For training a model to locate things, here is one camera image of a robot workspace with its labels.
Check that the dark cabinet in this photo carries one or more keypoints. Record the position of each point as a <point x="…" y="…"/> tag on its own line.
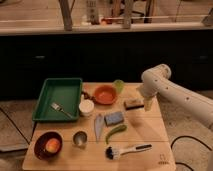
<point x="27" y="60"/>

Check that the small green plastic cup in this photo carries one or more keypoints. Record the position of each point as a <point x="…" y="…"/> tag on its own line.
<point x="119" y="85"/>

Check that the green chili pepper toy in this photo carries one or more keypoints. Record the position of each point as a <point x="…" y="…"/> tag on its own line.
<point x="115" y="130"/>

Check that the white round container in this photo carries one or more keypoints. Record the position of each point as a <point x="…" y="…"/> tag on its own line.
<point x="86" y="107"/>

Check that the black white dish brush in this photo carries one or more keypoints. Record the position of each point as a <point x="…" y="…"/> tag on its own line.
<point x="114" y="153"/>

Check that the orange plastic bowl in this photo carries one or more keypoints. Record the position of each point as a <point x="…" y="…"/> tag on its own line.
<point x="105" y="94"/>

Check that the orange toy fruit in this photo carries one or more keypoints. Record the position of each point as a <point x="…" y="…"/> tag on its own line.
<point x="52" y="145"/>

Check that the grey toy knife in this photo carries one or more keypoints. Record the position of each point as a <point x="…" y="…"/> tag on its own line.
<point x="98" y="126"/>

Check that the black tan whiteboard eraser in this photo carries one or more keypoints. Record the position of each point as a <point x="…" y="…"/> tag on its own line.
<point x="133" y="104"/>

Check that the blue sponge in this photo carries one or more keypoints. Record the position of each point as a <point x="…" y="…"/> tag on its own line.
<point x="113" y="118"/>

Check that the silver metal fork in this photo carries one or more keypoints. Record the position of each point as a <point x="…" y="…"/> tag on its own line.
<point x="57" y="107"/>

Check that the small metal cup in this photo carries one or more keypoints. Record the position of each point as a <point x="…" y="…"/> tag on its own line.
<point x="80" y="139"/>

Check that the dark red bowl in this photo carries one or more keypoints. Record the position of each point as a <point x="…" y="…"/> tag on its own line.
<point x="39" y="148"/>

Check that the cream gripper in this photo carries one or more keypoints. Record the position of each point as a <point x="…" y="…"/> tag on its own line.
<point x="148" y="101"/>

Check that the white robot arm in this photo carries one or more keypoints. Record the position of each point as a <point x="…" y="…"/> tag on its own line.
<point x="156" y="81"/>

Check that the green plastic tray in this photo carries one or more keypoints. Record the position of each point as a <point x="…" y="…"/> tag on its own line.
<point x="66" y="92"/>

